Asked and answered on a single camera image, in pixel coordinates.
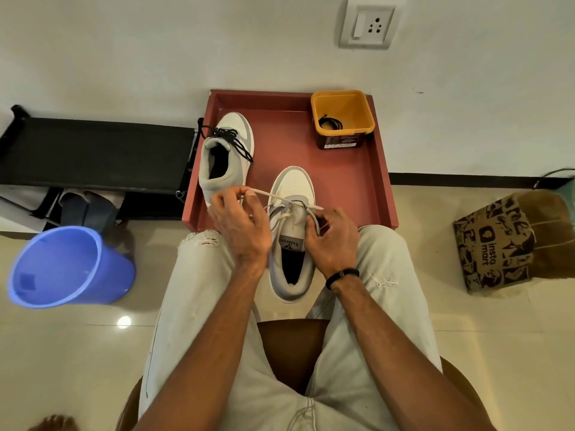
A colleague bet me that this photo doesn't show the person's right hand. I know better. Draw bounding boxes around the person's right hand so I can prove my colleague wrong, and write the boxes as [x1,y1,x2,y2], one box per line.
[305,207,361,280]

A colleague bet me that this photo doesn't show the person's left hand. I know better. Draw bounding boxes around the person's left hand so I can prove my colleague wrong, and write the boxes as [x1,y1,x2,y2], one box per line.
[208,186,272,271]

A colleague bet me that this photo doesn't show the white shoelace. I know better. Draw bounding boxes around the white shoelace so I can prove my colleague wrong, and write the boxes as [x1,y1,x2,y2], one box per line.
[243,187,325,239]

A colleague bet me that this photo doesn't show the person's left forearm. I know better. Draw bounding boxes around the person's left forearm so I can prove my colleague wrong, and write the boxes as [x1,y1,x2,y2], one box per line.
[134,261,270,431]

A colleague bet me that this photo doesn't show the person's right forearm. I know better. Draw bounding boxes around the person's right forearm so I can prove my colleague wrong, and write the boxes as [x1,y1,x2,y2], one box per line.
[327,274,497,431]

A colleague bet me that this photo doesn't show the black wristband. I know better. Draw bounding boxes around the black wristband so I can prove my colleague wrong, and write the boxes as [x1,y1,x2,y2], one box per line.
[325,268,361,291]

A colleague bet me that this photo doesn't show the red wooden tray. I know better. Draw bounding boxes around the red wooden tray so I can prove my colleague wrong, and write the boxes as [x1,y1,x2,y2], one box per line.
[182,89,400,233]

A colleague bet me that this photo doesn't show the black shoelace on sneaker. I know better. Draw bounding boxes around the black shoelace on sneaker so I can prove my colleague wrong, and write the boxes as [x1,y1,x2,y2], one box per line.
[200,125,255,165]

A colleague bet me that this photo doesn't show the white grey sneaker black lace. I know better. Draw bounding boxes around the white grey sneaker black lace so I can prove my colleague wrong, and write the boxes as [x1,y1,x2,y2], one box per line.
[198,112,255,208]

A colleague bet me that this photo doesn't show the brown round stool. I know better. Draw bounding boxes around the brown round stool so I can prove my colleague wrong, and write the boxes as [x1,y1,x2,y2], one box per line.
[115,318,491,431]

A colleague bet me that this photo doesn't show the yellow plastic tub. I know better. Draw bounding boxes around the yellow plastic tub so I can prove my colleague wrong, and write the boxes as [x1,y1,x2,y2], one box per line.
[310,89,376,151]

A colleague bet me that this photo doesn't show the dark sandals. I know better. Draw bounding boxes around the dark sandals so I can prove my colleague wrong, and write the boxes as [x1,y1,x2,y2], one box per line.
[58,189,127,234]

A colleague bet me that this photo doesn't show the light ripped jeans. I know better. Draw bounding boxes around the light ripped jeans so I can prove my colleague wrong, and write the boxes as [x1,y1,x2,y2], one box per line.
[138,225,444,431]

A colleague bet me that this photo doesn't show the black shoe rack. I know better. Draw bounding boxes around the black shoe rack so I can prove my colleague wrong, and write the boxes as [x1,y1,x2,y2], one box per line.
[0,104,205,220]

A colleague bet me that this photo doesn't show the brown printed paper bag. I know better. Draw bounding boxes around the brown printed paper bag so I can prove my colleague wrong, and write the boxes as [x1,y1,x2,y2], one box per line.
[453,189,575,295]

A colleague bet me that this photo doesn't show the blue plastic bucket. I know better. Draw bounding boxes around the blue plastic bucket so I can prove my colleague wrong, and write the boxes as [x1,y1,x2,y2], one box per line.
[7,225,137,309]

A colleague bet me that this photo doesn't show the person's bare foot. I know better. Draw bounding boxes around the person's bare foot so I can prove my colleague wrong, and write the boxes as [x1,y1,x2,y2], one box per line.
[28,415,81,431]

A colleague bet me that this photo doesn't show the white wall socket plate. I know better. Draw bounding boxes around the white wall socket plate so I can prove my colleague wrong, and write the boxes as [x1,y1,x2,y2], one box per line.
[339,0,408,51]

